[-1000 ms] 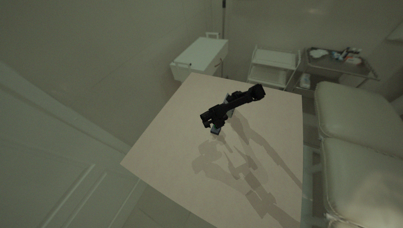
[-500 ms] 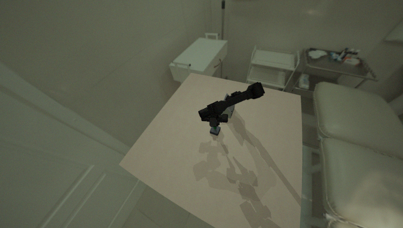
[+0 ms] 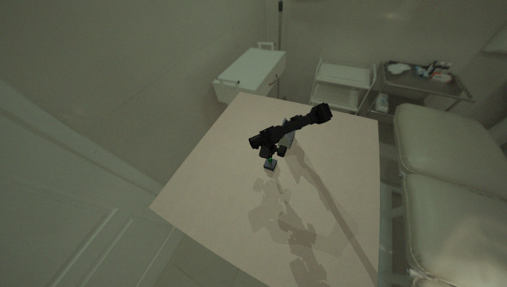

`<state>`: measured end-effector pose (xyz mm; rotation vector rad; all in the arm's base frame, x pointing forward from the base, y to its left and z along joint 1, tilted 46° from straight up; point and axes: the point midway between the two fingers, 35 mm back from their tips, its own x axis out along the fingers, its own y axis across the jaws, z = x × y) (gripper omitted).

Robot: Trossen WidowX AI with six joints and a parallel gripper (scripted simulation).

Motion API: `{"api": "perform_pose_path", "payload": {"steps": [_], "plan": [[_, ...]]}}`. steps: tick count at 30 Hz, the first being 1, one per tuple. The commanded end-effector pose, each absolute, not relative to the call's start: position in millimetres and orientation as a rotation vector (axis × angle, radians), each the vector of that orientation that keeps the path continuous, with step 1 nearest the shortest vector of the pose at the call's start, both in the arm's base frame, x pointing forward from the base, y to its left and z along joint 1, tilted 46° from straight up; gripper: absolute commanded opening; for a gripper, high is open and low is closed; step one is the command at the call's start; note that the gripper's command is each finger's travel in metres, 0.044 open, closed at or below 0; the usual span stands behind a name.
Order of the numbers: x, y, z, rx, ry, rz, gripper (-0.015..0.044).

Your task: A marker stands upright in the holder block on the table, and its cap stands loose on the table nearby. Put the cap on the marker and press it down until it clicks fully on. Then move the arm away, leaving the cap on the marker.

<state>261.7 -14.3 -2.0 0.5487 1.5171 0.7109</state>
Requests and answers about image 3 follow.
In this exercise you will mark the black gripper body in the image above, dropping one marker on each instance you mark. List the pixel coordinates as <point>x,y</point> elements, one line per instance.
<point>280,151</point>

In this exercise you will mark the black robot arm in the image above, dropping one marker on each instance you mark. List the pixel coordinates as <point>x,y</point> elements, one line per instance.
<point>319,114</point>

